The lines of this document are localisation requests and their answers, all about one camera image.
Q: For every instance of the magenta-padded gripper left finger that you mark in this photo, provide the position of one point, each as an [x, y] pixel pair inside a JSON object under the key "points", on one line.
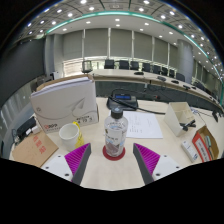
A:
{"points": [[78, 158]]}

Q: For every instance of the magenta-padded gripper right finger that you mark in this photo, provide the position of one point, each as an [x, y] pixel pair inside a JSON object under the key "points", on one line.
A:
{"points": [[146, 158]]}

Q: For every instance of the clear plastic water bottle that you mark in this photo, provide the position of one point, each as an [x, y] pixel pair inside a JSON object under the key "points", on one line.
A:
{"points": [[115, 136]]}

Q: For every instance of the white paper cup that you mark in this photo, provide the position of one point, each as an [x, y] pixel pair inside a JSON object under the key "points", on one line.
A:
{"points": [[69, 136]]}

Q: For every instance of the flat round red coaster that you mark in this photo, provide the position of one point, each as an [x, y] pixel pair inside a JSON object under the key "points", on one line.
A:
{"points": [[108, 156]]}

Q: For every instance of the white printed paper sheet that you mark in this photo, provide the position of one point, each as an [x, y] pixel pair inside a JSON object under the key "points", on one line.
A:
{"points": [[145, 125]]}

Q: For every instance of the small flat white box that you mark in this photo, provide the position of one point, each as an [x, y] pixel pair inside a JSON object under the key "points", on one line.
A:
{"points": [[190, 150]]}

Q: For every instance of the brown paper envelope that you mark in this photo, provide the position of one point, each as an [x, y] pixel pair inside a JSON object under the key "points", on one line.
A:
{"points": [[33, 150]]}

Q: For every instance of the small white power block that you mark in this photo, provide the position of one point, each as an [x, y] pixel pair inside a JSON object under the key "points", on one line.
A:
{"points": [[36, 129]]}

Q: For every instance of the open white cardboard box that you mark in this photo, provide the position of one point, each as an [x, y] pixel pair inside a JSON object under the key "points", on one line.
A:
{"points": [[176, 115]]}

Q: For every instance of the white copy paper carton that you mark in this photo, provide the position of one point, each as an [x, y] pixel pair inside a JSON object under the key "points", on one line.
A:
{"points": [[63, 103]]}

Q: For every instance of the open brown cardboard box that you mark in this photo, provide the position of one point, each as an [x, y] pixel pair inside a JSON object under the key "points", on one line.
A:
{"points": [[205, 145]]}

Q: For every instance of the black power adapter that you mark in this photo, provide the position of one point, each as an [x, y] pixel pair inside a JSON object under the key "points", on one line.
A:
{"points": [[26, 126]]}

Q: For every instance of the black desk microphone console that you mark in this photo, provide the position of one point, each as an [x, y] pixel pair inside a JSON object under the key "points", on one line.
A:
{"points": [[122, 100]]}

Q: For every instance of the long curved conference desk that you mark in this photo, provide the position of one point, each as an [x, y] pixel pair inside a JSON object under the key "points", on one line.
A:
{"points": [[126, 76]]}

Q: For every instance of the row of black chairs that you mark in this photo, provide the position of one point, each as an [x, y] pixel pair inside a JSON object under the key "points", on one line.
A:
{"points": [[124, 64]]}

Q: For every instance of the recessed ceiling lights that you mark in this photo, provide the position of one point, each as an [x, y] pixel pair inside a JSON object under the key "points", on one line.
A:
{"points": [[92, 8]]}

